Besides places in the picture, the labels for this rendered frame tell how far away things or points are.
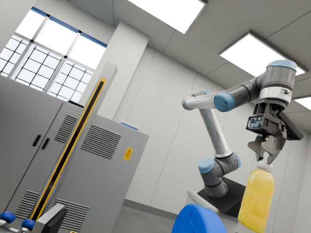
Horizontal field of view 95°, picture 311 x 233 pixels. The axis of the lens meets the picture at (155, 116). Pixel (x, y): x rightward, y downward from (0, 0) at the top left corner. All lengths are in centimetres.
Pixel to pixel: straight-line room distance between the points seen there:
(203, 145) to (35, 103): 320
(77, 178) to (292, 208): 555
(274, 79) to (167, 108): 277
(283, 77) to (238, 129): 369
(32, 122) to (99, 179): 94
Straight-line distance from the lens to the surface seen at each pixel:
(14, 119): 208
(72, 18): 393
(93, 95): 84
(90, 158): 185
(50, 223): 55
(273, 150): 60
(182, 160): 346
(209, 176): 133
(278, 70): 69
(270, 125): 60
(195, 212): 57
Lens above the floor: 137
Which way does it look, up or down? 10 degrees up
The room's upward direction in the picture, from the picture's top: 22 degrees clockwise
